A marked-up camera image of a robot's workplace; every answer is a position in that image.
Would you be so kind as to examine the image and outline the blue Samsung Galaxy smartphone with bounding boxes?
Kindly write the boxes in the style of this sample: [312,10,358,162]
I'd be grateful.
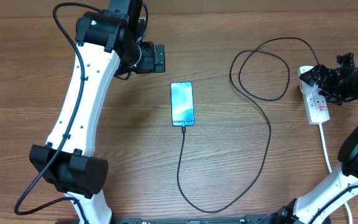
[170,82,195,126]

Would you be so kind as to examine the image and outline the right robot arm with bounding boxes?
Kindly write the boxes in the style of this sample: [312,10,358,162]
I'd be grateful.
[263,53,358,223]

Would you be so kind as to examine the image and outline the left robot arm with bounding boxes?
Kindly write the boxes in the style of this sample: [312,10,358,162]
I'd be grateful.
[29,1,165,223]

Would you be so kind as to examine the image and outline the black USB charging cable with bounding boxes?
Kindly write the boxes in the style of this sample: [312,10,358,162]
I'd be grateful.
[176,37,321,215]

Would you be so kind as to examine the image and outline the white power extension strip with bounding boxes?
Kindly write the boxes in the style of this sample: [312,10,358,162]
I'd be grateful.
[297,65,331,126]

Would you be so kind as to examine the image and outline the white USB charger plug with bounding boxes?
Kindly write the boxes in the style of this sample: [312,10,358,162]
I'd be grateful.
[300,80,321,95]

